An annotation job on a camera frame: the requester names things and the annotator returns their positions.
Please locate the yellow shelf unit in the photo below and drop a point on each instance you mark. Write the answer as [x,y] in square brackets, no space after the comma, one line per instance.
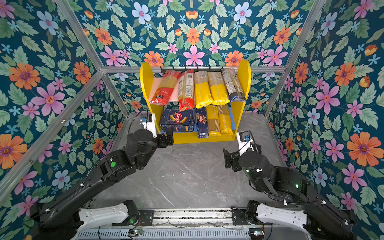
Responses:
[149,82]

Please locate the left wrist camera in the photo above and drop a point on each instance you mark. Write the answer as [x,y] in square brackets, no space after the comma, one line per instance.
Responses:
[148,121]

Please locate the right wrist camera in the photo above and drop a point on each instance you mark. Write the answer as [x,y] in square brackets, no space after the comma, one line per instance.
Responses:
[246,141]

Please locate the yellow Pastatime spaghetti bag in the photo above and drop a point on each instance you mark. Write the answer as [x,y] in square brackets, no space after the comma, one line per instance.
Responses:
[225,120]

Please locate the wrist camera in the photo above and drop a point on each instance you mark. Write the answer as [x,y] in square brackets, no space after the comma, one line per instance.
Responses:
[148,121]
[246,141]

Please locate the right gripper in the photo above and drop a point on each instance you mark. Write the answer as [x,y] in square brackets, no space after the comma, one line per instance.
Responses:
[234,158]

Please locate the dark blue Barilla spaghetti bag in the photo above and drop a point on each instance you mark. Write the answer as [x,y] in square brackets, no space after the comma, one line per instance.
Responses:
[202,125]

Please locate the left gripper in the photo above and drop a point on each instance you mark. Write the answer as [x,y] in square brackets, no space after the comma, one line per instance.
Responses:
[166,141]

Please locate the red spaghetti bag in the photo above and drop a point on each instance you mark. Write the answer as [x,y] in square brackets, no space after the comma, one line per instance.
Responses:
[165,89]
[186,95]

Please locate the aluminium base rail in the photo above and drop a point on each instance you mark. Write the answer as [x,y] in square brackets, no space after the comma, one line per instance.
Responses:
[210,217]

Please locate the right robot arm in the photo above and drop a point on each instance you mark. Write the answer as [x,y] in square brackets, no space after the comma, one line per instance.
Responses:
[304,208]

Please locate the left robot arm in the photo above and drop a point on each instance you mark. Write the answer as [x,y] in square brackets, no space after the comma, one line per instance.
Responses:
[60,218]

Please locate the clear blue spaghetti bag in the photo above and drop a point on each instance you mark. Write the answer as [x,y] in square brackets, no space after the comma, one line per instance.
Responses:
[234,88]

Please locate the blue Barilla pasta box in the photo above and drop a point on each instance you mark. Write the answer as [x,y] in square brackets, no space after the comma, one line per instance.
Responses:
[173,120]

